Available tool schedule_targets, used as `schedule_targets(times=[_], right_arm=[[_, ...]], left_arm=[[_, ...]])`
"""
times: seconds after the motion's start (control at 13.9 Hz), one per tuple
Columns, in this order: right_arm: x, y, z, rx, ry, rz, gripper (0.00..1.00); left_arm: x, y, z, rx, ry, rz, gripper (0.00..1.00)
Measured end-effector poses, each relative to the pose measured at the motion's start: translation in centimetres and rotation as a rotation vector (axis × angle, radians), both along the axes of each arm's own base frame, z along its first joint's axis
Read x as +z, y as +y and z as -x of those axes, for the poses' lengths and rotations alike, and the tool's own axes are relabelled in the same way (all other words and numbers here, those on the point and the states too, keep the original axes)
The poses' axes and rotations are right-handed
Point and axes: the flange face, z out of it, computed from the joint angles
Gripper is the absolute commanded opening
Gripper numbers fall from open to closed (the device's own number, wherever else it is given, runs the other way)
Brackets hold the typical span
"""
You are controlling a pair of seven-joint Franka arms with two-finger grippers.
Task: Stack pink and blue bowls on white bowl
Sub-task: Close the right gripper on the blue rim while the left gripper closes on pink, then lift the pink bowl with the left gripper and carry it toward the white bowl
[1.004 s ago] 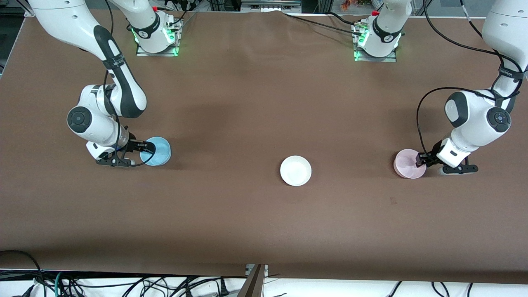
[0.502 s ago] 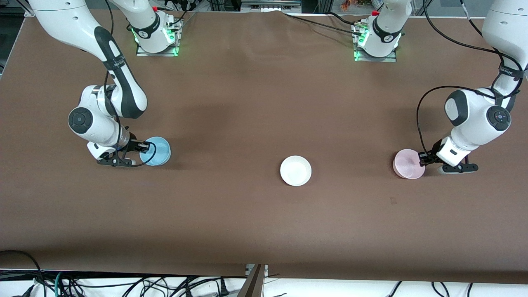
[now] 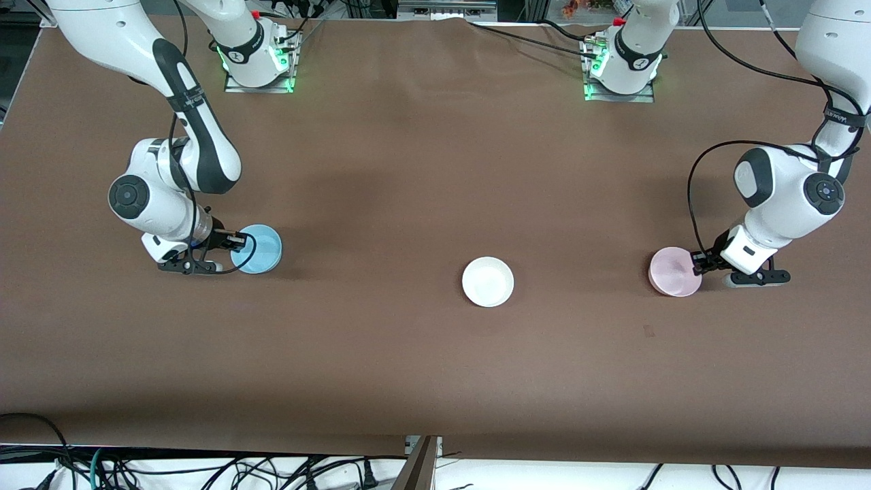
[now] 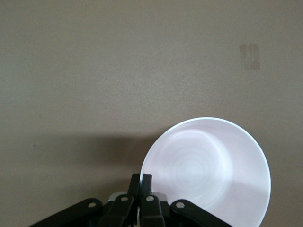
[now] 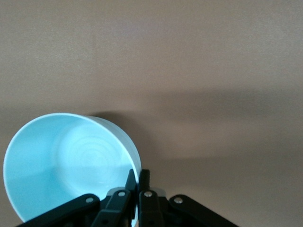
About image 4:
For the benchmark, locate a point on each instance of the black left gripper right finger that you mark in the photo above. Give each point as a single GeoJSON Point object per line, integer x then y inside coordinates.
{"type": "Point", "coordinates": [151, 210]}

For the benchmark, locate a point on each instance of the brown table cover sheet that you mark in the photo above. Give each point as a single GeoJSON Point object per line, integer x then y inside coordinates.
{"type": "Point", "coordinates": [94, 71]}

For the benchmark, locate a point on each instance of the pale pink plastic bowl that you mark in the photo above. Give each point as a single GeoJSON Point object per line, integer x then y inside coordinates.
{"type": "Point", "coordinates": [201, 160]}

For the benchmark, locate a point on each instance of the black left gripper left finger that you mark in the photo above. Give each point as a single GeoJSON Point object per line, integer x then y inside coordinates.
{"type": "Point", "coordinates": [123, 208]}

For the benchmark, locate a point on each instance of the small translucent tape patch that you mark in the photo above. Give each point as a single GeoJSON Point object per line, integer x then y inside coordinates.
{"type": "Point", "coordinates": [249, 56]}

